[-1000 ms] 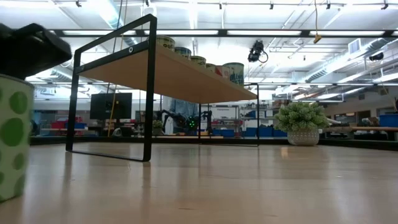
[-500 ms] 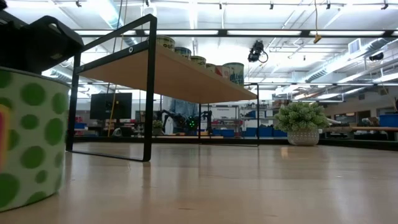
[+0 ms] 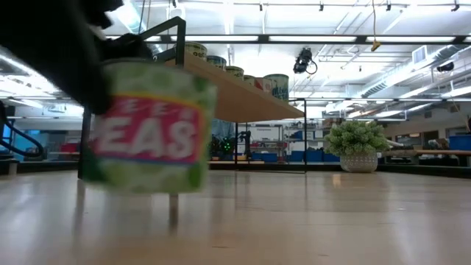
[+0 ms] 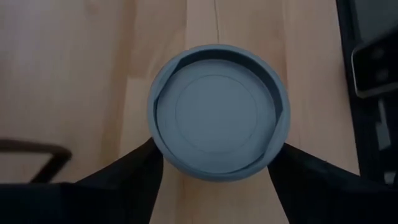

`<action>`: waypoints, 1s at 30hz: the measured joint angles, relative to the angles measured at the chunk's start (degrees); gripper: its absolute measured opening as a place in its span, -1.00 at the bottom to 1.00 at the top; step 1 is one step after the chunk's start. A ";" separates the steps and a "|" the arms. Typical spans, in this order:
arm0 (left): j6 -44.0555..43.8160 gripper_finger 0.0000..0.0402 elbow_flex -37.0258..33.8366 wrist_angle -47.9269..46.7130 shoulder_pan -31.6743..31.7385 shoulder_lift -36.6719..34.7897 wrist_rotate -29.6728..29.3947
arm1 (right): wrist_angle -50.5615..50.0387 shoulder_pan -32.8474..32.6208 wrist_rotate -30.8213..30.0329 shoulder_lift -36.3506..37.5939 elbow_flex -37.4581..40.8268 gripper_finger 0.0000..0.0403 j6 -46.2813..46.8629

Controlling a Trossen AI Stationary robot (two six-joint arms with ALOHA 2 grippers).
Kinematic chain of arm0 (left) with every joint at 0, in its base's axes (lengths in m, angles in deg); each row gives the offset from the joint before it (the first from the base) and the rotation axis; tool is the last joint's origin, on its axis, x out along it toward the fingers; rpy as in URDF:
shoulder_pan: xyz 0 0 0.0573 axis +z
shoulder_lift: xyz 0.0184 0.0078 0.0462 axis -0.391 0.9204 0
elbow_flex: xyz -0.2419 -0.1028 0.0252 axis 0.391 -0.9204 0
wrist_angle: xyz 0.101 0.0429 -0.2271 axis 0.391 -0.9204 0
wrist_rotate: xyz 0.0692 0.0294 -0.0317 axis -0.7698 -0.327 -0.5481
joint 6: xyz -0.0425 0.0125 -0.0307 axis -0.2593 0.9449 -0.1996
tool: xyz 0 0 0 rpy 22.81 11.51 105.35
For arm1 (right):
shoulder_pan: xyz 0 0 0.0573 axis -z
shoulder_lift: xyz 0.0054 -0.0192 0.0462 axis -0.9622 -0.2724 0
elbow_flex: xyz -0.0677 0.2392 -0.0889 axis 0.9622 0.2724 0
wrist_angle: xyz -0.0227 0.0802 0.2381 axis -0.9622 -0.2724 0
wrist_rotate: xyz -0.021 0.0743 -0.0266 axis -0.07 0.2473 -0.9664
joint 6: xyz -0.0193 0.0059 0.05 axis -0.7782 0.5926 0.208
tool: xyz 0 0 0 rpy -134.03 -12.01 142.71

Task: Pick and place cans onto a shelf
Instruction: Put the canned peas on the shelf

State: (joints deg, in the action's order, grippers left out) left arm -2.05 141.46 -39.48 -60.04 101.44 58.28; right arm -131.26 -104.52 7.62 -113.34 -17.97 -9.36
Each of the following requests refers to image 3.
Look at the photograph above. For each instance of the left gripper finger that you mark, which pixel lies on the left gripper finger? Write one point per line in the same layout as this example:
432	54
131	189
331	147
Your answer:
55	55
127	47

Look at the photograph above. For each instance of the tall yellow blue can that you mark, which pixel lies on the tall yellow blue can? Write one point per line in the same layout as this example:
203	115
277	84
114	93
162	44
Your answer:
195	51

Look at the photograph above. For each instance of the short green peas can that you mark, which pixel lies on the short green peas can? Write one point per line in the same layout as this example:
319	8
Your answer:
147	132

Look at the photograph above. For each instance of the tall green yellow can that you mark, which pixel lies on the tall green yellow can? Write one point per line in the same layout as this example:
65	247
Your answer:
249	80

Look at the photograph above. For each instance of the short red white can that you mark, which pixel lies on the short red white can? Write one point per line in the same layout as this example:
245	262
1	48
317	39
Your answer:
263	84

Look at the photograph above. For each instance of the short teal label can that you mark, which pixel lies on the short teal label can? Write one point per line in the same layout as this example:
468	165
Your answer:
277	88

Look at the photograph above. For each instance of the background black robot arm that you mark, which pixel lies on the background black robot arm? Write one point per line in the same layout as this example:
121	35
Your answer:
246	143

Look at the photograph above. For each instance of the black overhead rig beam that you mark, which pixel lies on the black overhead rig beam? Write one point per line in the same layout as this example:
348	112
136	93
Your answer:
263	38

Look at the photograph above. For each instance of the blue storage bin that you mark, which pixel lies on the blue storage bin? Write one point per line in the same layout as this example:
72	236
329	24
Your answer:
312	156
460	142
268	157

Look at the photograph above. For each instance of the green potted plant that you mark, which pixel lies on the green potted plant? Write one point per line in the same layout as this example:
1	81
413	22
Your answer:
357	141

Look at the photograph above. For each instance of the background wooden workbench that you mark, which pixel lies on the background wooden workbench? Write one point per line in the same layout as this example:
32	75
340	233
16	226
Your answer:
423	152

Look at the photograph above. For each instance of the wooden shelf with black frame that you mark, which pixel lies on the wooden shelf with black frame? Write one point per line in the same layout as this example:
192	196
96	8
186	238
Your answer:
239	99

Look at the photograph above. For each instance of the black overhead camera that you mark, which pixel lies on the black overhead camera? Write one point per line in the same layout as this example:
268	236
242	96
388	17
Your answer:
303	60

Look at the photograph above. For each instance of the silver ceiling air duct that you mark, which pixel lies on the silver ceiling air duct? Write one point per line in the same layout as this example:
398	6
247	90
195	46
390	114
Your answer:
441	55

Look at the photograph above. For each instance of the black aluminium rig frame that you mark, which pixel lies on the black aluminium rig frame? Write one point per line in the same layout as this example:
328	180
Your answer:
423	171

